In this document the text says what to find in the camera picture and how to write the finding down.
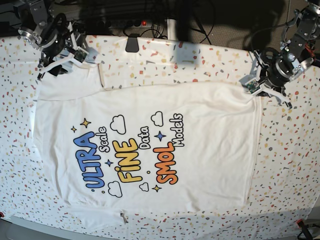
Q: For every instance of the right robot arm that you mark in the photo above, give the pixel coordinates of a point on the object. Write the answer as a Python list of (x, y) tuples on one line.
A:
[(32, 12)]

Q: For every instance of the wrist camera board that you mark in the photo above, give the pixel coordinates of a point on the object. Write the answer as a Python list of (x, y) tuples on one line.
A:
[(252, 85), (80, 55)]

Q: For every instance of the red clamp bottom right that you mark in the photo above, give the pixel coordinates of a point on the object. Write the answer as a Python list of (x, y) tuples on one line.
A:
[(304, 233)]

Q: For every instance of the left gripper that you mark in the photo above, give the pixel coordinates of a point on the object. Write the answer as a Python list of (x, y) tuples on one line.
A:
[(277, 69)]

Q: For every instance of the black table clamp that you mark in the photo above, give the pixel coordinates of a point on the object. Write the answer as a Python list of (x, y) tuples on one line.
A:
[(132, 45)]

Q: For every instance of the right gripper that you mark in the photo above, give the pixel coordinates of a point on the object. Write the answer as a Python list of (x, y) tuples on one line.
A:
[(54, 36)]

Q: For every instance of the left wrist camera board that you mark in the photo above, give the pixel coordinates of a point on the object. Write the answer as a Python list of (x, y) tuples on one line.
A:
[(252, 85)]

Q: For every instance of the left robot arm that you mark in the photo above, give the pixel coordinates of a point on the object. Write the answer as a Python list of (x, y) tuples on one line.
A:
[(302, 32)]

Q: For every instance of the white printed T-shirt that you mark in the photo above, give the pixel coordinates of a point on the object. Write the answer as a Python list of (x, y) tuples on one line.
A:
[(145, 149)]

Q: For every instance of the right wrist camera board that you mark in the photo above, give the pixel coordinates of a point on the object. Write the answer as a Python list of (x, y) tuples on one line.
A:
[(80, 55)]

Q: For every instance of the power strip with red switch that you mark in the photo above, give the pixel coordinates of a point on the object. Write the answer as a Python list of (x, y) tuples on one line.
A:
[(128, 23)]

